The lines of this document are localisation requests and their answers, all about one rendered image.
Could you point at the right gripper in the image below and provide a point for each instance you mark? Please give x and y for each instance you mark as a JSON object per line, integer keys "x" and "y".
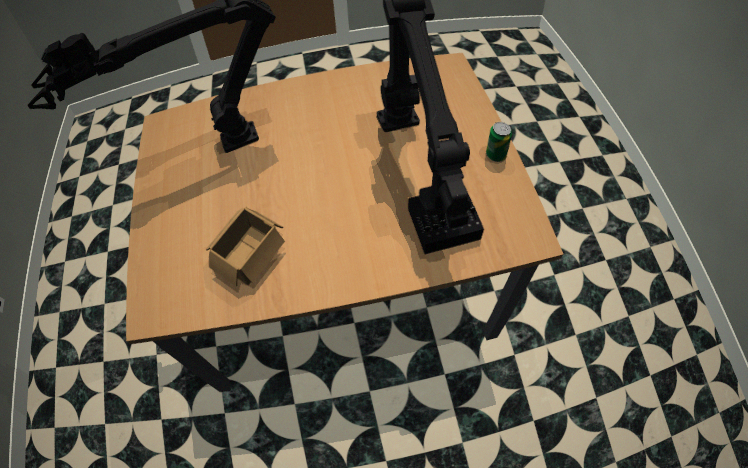
{"x": 49, "y": 86}

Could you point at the black lighting desk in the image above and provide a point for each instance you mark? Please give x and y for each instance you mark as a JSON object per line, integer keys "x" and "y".
{"x": 440, "y": 237}

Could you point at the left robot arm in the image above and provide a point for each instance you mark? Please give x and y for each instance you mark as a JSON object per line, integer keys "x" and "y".
{"x": 412, "y": 39}

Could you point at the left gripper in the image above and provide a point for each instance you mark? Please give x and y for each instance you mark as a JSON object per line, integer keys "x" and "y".
{"x": 425, "y": 195}

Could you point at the green drink can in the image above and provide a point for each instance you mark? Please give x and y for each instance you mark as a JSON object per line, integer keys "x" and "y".
{"x": 499, "y": 141}

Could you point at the open brown cardboard box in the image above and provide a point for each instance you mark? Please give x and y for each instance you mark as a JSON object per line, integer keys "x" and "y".
{"x": 238, "y": 241}

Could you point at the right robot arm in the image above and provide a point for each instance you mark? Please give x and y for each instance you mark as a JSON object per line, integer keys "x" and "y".
{"x": 77, "y": 48}

